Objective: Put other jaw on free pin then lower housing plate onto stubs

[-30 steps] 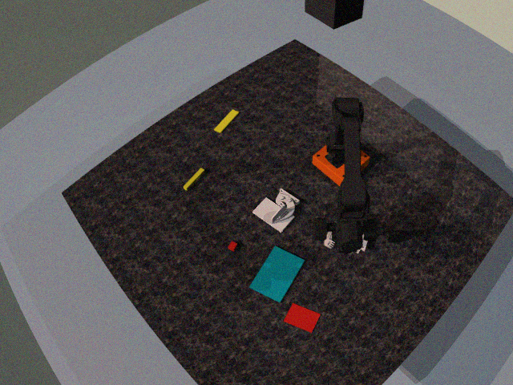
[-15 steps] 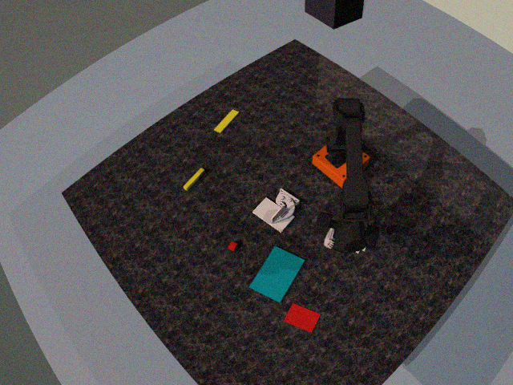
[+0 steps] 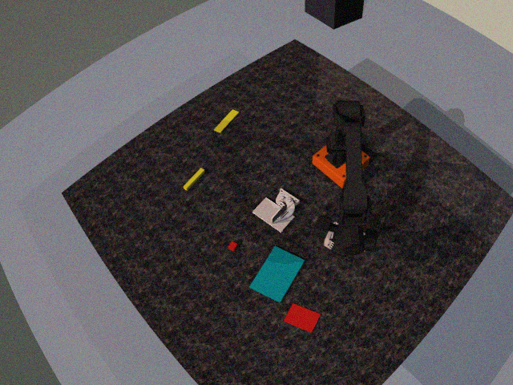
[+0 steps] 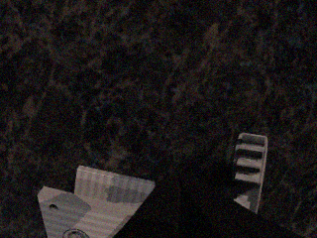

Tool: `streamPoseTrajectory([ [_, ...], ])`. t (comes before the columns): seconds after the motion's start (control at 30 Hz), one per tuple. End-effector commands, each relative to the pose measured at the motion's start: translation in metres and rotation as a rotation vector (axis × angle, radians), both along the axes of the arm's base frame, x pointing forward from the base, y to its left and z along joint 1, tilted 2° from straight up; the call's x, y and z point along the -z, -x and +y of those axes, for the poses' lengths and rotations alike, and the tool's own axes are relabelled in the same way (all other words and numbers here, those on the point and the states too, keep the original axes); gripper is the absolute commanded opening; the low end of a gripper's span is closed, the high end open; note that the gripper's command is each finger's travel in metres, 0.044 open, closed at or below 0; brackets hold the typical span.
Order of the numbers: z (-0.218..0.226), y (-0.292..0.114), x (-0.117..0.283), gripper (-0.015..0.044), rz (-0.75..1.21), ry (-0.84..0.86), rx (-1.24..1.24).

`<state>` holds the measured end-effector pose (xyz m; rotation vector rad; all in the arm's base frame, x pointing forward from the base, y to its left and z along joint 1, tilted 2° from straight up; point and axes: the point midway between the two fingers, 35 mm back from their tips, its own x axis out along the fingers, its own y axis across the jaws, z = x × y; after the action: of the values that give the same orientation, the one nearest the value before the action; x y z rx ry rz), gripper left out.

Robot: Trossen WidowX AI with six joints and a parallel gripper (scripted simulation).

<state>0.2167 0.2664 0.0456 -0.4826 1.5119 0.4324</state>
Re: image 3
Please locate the teal flat rectangular plate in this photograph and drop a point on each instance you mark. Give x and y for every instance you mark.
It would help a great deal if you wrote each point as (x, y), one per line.
(277, 274)

